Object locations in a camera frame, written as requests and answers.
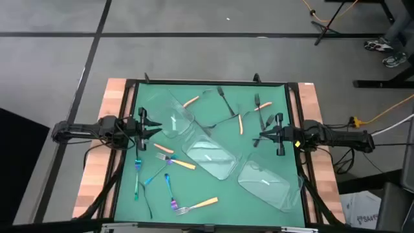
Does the black desk leg frame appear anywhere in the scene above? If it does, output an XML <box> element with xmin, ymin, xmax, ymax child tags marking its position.
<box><xmin>324</xmin><ymin>0</ymin><xmax>414</xmax><ymax>89</ymax></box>

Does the looped black floor cable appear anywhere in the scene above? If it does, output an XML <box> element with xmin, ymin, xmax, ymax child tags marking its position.
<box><xmin>332</xmin><ymin>147</ymin><xmax>356</xmax><ymax>176</ymax></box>

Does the black metal table frame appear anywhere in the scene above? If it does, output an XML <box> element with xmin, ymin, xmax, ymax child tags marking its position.
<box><xmin>72</xmin><ymin>77</ymin><xmax>346</xmax><ymax>227</ymax></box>

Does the white printed box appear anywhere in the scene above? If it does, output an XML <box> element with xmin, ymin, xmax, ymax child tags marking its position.
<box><xmin>339</xmin><ymin>190</ymin><xmax>382</xmax><ymax>231</ymax></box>

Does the black tripod stand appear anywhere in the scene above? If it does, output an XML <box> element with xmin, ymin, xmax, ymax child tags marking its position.
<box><xmin>310</xmin><ymin>0</ymin><xmax>349</xmax><ymax>47</ymax></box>

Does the orange extension cable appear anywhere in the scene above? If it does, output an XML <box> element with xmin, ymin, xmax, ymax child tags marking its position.
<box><xmin>301</xmin><ymin>0</ymin><xmax>360</xmax><ymax>23</ymax></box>

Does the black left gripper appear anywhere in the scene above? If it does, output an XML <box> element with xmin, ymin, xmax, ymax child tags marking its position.
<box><xmin>128</xmin><ymin>107</ymin><xmax>163</xmax><ymax>151</ymax></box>

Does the black metal crossbar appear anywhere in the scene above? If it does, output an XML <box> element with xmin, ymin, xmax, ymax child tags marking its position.
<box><xmin>0</xmin><ymin>218</ymin><xmax>414</xmax><ymax>233</ymax></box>

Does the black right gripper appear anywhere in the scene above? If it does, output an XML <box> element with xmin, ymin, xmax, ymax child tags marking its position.
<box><xmin>260</xmin><ymin>113</ymin><xmax>298</xmax><ymax>157</ymax></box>

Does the straight black floor cable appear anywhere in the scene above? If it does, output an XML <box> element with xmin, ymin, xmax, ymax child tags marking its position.
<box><xmin>375</xmin><ymin>142</ymin><xmax>414</xmax><ymax>147</ymax></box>

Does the person's leg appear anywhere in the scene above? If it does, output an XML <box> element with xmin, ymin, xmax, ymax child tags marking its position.
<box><xmin>384</xmin><ymin>0</ymin><xmax>414</xmax><ymax>45</ymax></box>

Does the person's shoe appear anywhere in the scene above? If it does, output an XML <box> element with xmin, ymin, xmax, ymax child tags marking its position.
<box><xmin>364</xmin><ymin>36</ymin><xmax>395</xmax><ymax>54</ymax></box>
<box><xmin>382</xmin><ymin>51</ymin><xmax>409</xmax><ymax>69</ymax></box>

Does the green table mat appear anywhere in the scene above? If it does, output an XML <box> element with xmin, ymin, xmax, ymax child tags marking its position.
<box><xmin>113</xmin><ymin>82</ymin><xmax>307</xmax><ymax>227</ymax></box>

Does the dark grey chair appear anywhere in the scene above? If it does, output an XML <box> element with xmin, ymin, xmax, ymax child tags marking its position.
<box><xmin>375</xmin><ymin>109</ymin><xmax>414</xmax><ymax>233</ymax></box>

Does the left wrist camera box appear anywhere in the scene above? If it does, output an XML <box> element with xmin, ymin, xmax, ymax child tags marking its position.
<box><xmin>125</xmin><ymin>116</ymin><xmax>139</xmax><ymax>130</ymax></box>

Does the clear plastic tray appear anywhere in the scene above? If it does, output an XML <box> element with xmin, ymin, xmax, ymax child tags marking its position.
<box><xmin>144</xmin><ymin>87</ymin><xmax>196</xmax><ymax>139</ymax></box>
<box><xmin>182</xmin><ymin>129</ymin><xmax>243</xmax><ymax>181</ymax></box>
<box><xmin>237</xmin><ymin>152</ymin><xmax>304</xmax><ymax>214</ymax></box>

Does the black cabinet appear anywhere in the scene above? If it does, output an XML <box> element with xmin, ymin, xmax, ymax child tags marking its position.
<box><xmin>0</xmin><ymin>107</ymin><xmax>51</xmax><ymax>227</ymax></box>

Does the black left arm base cable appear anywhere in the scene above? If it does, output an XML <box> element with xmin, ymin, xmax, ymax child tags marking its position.
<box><xmin>83</xmin><ymin>140</ymin><xmax>113</xmax><ymax>171</ymax></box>

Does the light grey cable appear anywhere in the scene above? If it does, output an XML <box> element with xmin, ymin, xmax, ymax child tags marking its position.
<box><xmin>371</xmin><ymin>113</ymin><xmax>414</xmax><ymax>137</ymax></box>

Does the yellow power cable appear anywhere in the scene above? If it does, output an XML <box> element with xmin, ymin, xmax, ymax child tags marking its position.
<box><xmin>351</xmin><ymin>93</ymin><xmax>414</xmax><ymax>129</ymax></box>

